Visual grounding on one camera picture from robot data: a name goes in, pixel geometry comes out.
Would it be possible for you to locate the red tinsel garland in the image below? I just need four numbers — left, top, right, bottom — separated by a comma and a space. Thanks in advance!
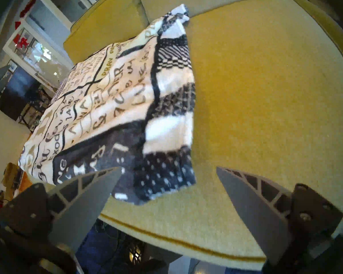
19, 0, 38, 18

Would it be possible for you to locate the white black scripture blanket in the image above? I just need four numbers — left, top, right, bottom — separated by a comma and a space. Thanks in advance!
18, 4, 197, 206

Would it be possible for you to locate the yellow sofa seat cushion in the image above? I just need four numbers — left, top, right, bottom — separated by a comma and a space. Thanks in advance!
99, 0, 343, 271

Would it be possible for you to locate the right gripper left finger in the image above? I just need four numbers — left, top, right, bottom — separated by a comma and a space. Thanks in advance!
0, 166, 123, 253

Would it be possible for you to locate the white glass panel door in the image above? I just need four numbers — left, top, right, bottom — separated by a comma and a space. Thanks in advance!
2, 0, 75, 87

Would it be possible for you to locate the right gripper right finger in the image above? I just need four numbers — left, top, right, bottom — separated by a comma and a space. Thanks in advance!
216, 166, 343, 267

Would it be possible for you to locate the yellow sofa back cushion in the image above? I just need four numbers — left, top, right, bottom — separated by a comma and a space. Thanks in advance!
63, 0, 149, 65
139, 0, 289, 23

